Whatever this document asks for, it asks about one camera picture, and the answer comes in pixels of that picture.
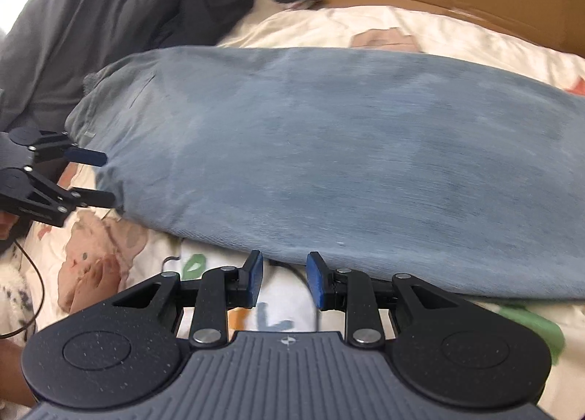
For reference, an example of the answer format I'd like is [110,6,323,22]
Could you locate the light blue denim jeans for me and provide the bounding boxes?
[65,46,584,299]

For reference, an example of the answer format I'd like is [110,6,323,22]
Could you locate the person left hand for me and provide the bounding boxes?
[0,211,20,241]

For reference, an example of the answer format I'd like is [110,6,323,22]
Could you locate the white fluffy spotted blanket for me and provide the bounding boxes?
[0,241,40,420]

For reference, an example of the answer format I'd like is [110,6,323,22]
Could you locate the dark grey duvet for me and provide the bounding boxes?
[1,0,180,131]

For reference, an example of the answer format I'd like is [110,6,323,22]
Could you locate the black garment pile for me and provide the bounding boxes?
[145,0,321,51]

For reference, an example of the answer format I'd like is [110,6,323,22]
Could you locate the thin black cable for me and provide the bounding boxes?
[0,239,47,340]

